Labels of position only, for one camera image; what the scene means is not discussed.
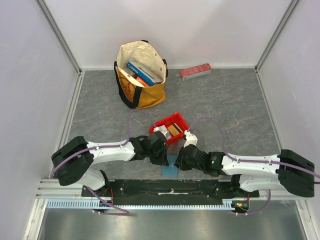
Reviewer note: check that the grey slotted cable duct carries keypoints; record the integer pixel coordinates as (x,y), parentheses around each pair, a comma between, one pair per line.
(98,205)

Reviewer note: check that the yellow canvas tote bag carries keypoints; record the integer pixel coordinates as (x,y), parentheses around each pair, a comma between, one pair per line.
(132,93)

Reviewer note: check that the red rectangular carton box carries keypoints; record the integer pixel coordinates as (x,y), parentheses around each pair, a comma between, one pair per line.
(195,71)

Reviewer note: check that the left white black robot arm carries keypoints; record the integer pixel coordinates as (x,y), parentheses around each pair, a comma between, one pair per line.
(73,163)

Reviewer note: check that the red plastic bin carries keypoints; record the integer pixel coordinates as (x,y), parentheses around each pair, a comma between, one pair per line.
(174,118)

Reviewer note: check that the blue book in bag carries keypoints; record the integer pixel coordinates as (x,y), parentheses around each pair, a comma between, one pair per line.
(141,71)

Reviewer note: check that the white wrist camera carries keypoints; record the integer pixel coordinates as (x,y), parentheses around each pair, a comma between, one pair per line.
(155,129)
(190,139)

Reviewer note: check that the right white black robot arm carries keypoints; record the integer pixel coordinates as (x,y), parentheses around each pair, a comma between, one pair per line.
(285,171)

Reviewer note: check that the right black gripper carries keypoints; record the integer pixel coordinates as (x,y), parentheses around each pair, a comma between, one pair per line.
(182,160)

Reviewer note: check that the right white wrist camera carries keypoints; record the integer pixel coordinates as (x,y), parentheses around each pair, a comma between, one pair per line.
(190,139)

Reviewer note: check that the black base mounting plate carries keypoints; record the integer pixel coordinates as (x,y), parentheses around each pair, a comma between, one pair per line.
(125,188)

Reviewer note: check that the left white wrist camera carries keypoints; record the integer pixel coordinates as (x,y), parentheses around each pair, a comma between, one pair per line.
(155,129)

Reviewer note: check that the brown striped card in bin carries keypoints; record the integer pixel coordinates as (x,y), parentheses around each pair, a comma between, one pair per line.
(174,130)

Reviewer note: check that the blue leather card holder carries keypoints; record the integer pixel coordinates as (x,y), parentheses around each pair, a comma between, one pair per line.
(171,170)

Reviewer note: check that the orange book in bag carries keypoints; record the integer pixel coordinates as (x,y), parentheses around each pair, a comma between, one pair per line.
(142,82)

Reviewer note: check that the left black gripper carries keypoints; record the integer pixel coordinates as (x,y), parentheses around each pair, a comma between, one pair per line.
(163,160)

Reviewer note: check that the white cards stack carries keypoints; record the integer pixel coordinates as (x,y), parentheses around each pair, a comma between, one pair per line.
(164,131)

